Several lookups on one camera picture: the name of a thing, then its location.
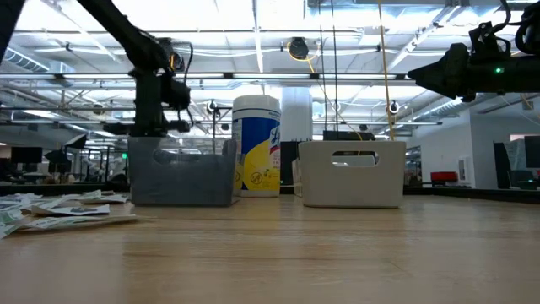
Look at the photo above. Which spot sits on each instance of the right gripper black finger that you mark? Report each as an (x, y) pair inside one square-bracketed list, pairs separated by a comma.
[(451, 61), (455, 86)]

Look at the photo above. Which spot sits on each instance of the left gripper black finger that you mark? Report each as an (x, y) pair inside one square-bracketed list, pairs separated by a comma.
[(122, 128), (177, 126)]

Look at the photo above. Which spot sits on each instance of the grey translucent plastic bin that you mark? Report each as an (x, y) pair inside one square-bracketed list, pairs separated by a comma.
[(181, 186)]

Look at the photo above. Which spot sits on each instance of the yellow blue wipes canister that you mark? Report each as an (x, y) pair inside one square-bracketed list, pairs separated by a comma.
[(253, 169)]

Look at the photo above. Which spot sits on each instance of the packets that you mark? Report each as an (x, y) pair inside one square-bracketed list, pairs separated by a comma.
[(84, 222)]

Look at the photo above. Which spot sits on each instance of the green striped bandage wrapper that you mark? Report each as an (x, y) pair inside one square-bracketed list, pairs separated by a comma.
[(8, 217), (48, 204)]

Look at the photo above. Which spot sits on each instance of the white plastic bin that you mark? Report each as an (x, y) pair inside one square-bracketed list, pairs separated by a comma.
[(316, 186)]

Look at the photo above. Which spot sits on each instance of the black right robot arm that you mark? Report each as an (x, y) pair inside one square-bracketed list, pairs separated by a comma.
[(529, 34)]

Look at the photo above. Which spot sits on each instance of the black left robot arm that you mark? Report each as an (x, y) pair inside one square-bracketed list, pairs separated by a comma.
[(126, 29)]

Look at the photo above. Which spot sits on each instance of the black monitor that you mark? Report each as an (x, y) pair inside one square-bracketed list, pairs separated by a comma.
[(533, 152), (26, 155)]

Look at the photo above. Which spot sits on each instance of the black upright panel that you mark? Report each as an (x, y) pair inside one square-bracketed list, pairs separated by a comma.
[(502, 164)]

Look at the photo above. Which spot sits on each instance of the red box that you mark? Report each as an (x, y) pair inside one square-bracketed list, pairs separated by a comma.
[(444, 176)]

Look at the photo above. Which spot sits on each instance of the black aluminium table frame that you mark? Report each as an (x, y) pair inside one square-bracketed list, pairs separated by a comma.
[(63, 188)]

